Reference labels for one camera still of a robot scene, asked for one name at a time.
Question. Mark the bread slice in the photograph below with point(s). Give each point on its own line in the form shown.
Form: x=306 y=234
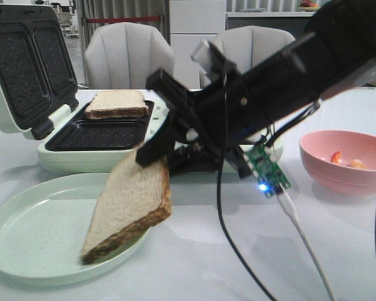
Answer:
x=112 y=104
x=134 y=199

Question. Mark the mint green sandwich maker lid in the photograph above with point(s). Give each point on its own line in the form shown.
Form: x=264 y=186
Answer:
x=37 y=81

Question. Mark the right grey upholstered chair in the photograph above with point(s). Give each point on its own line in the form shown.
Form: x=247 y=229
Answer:
x=249 y=46

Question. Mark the grey upholstered chair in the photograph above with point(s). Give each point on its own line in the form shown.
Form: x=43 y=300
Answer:
x=249 y=46
x=123 y=55

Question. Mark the left grey upholstered chair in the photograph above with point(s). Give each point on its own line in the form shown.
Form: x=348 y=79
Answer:
x=123 y=55

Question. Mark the mint green round plate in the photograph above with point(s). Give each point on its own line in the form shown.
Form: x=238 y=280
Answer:
x=42 y=231

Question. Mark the fruit plate on counter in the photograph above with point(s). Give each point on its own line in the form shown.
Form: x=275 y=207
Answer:
x=308 y=6

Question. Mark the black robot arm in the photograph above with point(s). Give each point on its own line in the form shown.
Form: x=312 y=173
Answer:
x=336 y=52

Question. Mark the pink plastic bowl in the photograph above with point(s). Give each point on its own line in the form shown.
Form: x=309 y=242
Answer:
x=316 y=149

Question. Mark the mint green breakfast maker base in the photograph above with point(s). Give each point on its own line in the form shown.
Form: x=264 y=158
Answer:
x=84 y=145

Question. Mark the dark grey kitchen counter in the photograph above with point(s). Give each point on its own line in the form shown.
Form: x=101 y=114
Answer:
x=292 y=22

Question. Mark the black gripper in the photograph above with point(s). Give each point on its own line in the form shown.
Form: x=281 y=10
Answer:
x=223 y=114

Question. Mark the green circuit board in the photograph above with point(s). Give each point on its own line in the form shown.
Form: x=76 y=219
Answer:
x=264 y=167

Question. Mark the white refrigerator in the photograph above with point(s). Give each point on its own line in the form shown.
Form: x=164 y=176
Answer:
x=190 y=23

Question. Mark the cooked shrimp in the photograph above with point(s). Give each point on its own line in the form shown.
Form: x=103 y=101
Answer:
x=356 y=163
x=336 y=157

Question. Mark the red barrier belt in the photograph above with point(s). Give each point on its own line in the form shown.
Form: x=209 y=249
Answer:
x=158 y=18

